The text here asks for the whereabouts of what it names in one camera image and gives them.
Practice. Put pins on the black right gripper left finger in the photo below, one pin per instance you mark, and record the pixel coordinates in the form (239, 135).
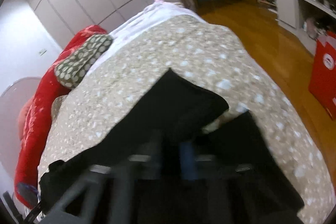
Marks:
(108, 194)

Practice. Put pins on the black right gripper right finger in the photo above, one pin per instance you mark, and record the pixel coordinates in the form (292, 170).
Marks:
(219, 184)

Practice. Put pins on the black pants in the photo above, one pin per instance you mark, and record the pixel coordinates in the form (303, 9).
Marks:
(174, 111)

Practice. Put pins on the red blanket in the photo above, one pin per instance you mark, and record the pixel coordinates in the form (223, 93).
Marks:
(38, 123)

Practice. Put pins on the pink pillow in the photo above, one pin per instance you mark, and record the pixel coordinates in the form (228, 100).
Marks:
(22, 117)

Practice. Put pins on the green polka dot pillow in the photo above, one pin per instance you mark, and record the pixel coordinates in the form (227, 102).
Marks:
(71, 71)

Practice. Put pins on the red box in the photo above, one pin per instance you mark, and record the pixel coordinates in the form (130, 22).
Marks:
(322, 82)

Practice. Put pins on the beige speckled quilt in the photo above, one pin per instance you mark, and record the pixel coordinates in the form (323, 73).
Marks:
(212, 57)

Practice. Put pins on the round white headboard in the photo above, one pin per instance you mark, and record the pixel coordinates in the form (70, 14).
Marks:
(11, 103)

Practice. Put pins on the white bed sheet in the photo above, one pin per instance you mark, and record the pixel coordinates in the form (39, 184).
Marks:
(156, 13)

